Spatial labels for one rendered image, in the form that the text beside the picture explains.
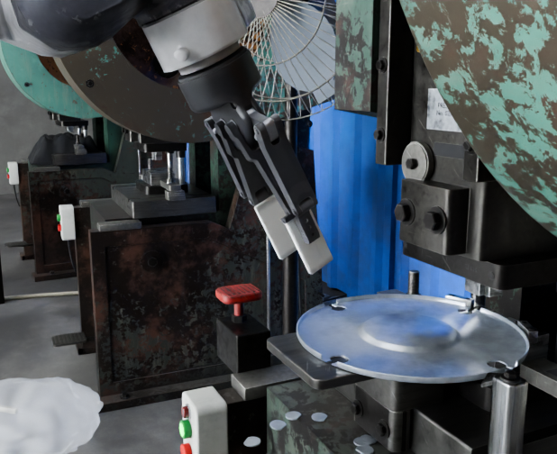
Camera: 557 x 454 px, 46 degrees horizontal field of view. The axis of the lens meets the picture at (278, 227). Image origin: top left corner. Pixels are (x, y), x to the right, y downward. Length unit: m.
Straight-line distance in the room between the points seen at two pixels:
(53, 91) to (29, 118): 3.57
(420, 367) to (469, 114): 0.39
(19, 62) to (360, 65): 2.91
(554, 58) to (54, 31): 0.38
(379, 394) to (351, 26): 0.49
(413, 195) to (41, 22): 0.49
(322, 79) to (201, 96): 0.96
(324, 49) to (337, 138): 1.91
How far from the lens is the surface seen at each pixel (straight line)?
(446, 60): 0.43
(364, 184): 3.24
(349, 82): 0.94
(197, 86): 0.61
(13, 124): 7.27
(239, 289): 1.10
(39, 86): 3.70
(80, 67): 1.99
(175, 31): 0.60
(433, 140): 0.86
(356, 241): 3.33
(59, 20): 0.56
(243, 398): 1.04
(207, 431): 1.03
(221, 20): 0.60
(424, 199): 0.83
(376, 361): 0.78
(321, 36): 1.53
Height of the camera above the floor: 1.09
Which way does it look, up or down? 12 degrees down
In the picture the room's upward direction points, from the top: straight up
